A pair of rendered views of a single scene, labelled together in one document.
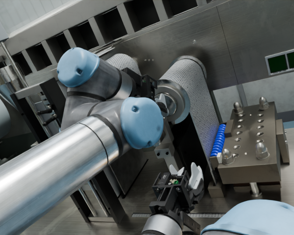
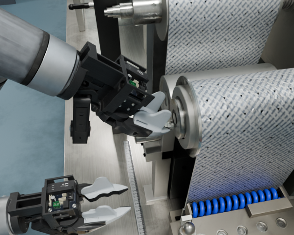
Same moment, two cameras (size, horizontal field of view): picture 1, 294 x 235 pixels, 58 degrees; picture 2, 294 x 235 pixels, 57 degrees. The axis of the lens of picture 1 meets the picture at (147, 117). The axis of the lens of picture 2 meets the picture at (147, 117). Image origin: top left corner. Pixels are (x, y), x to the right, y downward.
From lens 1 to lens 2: 0.56 m
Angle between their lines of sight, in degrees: 48
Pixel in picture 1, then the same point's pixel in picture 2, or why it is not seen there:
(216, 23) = not seen: outside the picture
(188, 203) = (52, 226)
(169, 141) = (160, 148)
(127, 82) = (47, 85)
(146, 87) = (112, 99)
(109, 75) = not seen: outside the picture
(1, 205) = not seen: outside the picture
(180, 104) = (186, 141)
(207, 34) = not seen: outside the picture
